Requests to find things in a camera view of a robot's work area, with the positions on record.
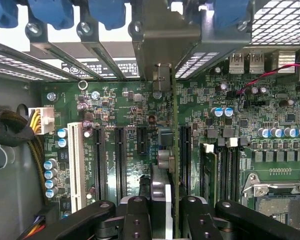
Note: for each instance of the open grey PC case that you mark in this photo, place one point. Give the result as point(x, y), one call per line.
point(12, 190)

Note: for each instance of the long black expansion slot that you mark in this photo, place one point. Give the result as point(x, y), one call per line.
point(185, 160)
point(99, 162)
point(120, 162)

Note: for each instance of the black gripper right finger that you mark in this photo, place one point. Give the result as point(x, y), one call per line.
point(200, 222)

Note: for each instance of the white power connector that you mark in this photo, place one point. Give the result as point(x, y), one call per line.
point(46, 120)

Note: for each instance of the short black expansion slot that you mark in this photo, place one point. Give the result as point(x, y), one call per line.
point(142, 140)

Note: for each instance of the metal slot cover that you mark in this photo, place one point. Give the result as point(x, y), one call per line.
point(65, 60)
point(27, 67)
point(103, 60)

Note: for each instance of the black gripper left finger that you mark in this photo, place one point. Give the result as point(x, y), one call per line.
point(137, 220)

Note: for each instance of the silver USB port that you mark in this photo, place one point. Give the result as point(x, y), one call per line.
point(237, 63)
point(256, 63)

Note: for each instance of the installed dark RAM stick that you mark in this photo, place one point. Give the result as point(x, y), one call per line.
point(210, 175)

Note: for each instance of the blue slot latch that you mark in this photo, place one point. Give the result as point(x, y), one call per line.
point(2, 12)
point(52, 12)
point(227, 11)
point(107, 12)

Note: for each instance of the metal CPU socket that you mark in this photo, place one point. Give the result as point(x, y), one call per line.
point(277, 210)

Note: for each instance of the green motherboard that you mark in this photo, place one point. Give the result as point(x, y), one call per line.
point(130, 105)

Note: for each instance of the white expansion slot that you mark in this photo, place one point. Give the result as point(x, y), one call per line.
point(76, 162)

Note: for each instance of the black RAM slot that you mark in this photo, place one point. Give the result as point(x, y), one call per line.
point(234, 175)
point(223, 175)

